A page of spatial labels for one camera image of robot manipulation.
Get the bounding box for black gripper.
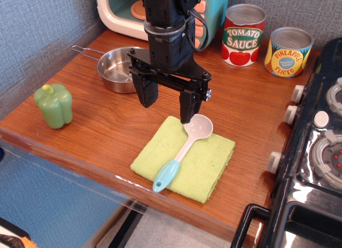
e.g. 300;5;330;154
127;17;211;124

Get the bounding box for small steel pot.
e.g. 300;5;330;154
71;45;139;94

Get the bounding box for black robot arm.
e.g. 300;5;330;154
127;0;212;123

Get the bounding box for white and teal spoon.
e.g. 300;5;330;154
152;114;214;193

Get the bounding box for green folded cloth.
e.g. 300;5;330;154
130;116;236;204

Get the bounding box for teal toy microwave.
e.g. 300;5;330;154
97;0;228;48

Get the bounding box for tomato sauce can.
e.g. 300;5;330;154
221;4;267;67

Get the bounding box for green toy bell pepper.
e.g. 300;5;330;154
34;83;73;129

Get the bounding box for white stove knob middle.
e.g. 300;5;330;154
283;105;298;125

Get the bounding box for white stove knob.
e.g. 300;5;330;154
267;151;282;174
283;105;298;125
291;85;305;104

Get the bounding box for white stove knob bottom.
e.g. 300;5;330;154
267;151;282;174

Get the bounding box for pineapple slices can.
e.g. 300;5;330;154
264;27;314;78

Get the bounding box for white stove knob top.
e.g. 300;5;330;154
291;85;305;104

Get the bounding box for black toy stove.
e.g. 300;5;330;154
231;38;341;247

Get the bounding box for orange and black object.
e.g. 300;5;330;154
1;218;38;248

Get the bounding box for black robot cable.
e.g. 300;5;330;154
184;9;209;52

